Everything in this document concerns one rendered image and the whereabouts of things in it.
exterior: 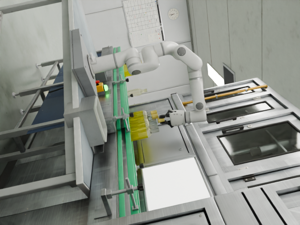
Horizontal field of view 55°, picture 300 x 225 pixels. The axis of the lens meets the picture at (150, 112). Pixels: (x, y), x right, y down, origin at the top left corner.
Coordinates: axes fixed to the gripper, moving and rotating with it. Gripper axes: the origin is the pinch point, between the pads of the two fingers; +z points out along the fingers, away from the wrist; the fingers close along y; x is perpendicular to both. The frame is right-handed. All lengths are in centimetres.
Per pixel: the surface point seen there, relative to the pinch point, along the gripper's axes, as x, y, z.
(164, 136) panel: 1.5, -12.6, 1.0
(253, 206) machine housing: 98, 24, -42
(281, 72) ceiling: -169, -49, -115
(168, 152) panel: 19.7, -12.4, -3.7
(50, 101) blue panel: -20, 13, 88
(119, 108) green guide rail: 3.9, 13.4, 26.2
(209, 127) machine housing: -8.4, -14.9, -29.7
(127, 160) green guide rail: 48.0, 4.6, 12.9
